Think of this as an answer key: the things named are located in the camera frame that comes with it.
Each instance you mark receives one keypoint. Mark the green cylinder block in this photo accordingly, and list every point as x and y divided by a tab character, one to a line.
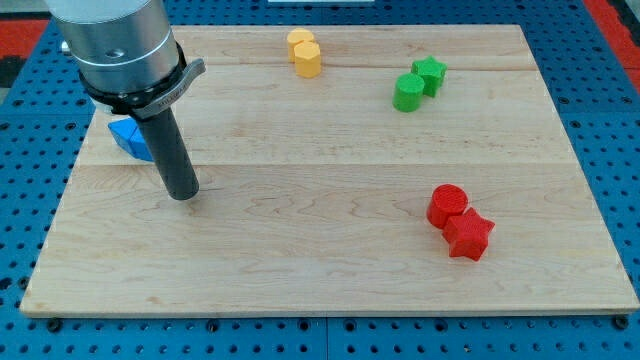
408	92

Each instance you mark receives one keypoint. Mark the wooden board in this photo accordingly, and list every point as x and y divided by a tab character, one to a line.
313	192

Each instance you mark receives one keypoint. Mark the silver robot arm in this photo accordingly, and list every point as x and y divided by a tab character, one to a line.
121	46

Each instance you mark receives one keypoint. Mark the red cylinder block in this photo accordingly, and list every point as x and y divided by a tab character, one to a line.
447	200

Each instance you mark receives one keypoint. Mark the red star block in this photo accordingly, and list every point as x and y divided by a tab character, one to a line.
468	234

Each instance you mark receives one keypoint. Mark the yellow octagon block front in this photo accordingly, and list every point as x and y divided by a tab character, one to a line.
307	59

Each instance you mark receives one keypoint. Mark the green star block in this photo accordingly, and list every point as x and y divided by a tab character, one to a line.
432	72

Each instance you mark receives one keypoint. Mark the yellow block rear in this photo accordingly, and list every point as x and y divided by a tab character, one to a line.
295	37

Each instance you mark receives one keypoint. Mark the blue triangular block left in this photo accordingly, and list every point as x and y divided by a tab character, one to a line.
121	131

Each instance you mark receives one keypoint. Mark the blue block right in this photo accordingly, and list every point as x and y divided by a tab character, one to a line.
138	147

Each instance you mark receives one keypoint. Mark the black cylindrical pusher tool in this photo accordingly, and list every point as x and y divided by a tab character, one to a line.
168	151

